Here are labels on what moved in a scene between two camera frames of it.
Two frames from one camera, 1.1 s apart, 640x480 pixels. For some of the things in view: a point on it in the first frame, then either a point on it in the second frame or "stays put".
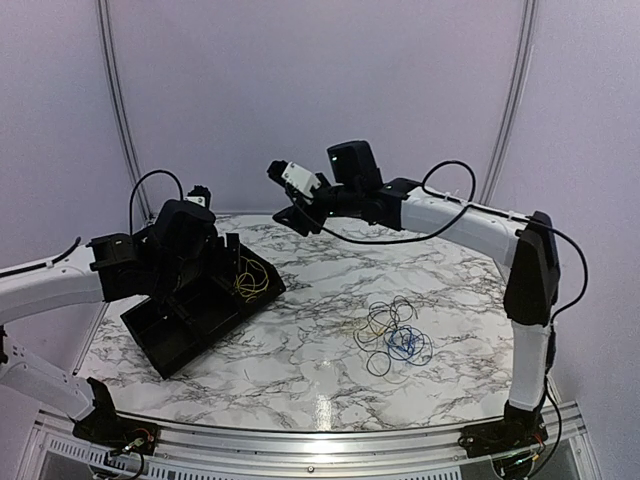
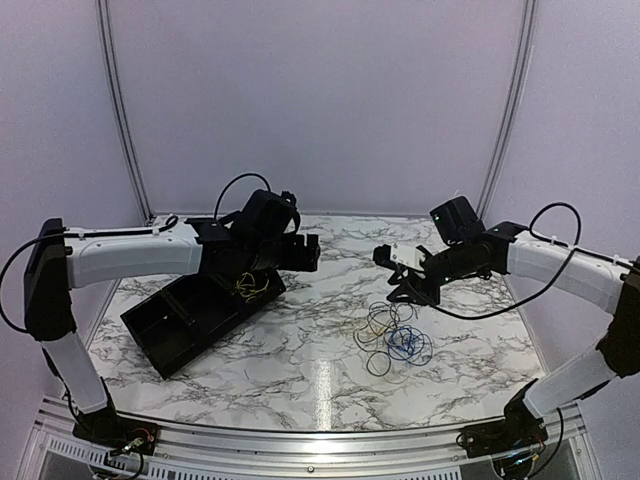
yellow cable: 253,280 stays put
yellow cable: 246,284 stays put
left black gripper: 220,257 -> 307,251
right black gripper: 307,209 -> 417,273
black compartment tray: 168,327 stays put
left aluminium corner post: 112,67 stays put
